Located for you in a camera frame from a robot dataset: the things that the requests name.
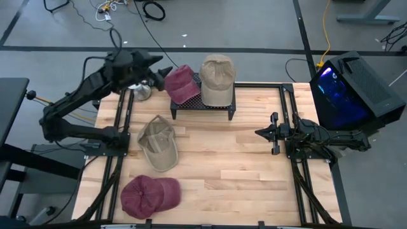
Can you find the black caster wheel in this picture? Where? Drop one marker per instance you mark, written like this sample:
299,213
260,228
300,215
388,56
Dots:
51,210

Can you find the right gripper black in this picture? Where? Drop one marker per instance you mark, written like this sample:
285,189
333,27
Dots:
281,133

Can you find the maroon baseball cap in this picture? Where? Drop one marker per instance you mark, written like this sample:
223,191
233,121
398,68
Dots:
181,84
143,197

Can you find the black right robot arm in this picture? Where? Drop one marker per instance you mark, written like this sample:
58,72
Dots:
334,138

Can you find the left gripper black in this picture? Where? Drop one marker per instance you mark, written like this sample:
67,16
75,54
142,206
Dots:
141,70

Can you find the black computer case blue light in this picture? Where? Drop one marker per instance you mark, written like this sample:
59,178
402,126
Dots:
365,82

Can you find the grey desk base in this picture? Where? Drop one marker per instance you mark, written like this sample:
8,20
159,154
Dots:
44,183

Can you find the white mushroom lamp metal base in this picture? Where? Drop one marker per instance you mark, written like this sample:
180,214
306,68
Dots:
142,92

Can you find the black round plug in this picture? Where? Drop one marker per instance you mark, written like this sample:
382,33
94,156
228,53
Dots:
30,95

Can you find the black perforated metal shelf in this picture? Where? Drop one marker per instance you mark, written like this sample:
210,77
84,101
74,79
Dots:
187,107

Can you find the tan baseball cap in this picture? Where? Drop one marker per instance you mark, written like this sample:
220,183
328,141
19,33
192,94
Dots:
217,76
160,156

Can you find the black aluminium table frame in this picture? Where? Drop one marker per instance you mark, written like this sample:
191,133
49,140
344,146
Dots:
257,85

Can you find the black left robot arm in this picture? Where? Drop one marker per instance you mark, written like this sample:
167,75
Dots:
73,95

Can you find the grey desk leg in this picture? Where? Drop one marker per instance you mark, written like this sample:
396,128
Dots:
365,18

